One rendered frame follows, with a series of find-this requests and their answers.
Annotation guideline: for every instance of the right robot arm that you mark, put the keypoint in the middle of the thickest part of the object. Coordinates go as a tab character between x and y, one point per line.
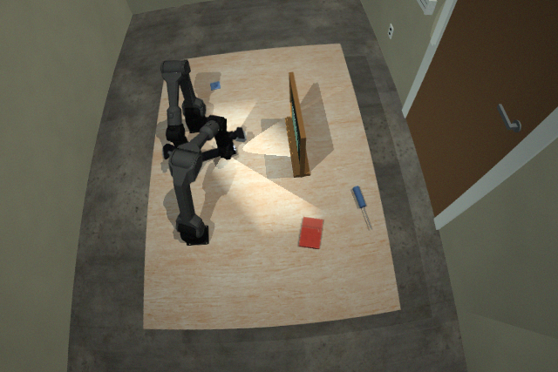
184	168

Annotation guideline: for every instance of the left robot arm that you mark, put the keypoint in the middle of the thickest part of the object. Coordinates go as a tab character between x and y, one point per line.
172	72

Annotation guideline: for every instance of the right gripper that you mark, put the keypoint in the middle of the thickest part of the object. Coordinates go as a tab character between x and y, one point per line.
224	147

